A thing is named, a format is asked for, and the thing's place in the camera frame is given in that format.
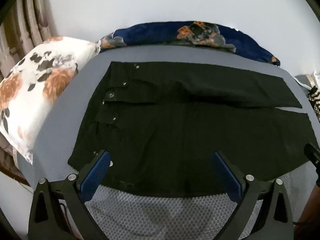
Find grey bed mat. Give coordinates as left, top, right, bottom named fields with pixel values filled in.
left=14, top=42, right=320, bottom=195

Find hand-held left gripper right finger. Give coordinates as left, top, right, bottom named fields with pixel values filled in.
left=212, top=151, right=294, bottom=240

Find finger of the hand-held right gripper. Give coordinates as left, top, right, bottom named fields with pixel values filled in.
left=303, top=142, right=320, bottom=167

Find beige patterned curtain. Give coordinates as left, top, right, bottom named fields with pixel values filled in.
left=0, top=0, right=58, bottom=80

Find navy floral blanket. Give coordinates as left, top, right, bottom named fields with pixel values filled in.
left=96, top=21, right=281, bottom=67

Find white honeycomb mesh sheet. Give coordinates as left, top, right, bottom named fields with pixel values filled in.
left=84, top=164, right=316, bottom=240

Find person's right forearm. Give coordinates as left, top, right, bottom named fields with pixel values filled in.
left=294, top=184, right=320, bottom=240

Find black white striped cloth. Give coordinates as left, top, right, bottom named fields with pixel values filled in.
left=309, top=85, right=320, bottom=123

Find black pants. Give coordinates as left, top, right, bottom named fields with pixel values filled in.
left=67, top=60, right=320, bottom=198

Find white floral pillow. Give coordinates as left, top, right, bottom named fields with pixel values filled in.
left=0, top=36, right=102, bottom=166

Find brown bed frame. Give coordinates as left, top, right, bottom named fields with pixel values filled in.
left=0, top=134, right=31, bottom=187

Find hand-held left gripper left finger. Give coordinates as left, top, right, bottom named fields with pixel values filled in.
left=28, top=150, right=112, bottom=240

